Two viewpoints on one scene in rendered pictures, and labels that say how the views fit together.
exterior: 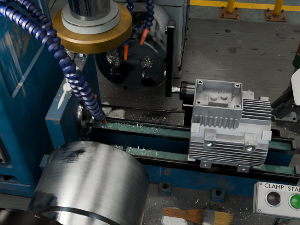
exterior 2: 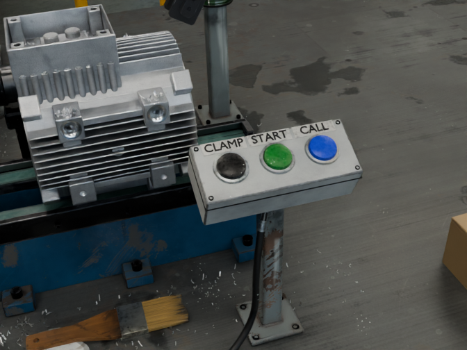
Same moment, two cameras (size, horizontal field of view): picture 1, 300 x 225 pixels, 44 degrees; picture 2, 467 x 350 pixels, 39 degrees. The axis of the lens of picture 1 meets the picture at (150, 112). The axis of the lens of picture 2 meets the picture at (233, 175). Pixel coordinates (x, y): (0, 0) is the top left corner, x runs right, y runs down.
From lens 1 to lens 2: 0.36 m
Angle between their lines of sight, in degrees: 22
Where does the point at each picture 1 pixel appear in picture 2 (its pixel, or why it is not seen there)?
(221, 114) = (75, 59)
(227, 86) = (74, 20)
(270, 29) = (153, 14)
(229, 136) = (108, 107)
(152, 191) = not seen: outside the picture
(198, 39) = not seen: hidden behind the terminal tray
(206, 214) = (124, 314)
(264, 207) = (220, 189)
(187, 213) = (82, 327)
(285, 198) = (254, 159)
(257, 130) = (162, 80)
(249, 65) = not seen: hidden behind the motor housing
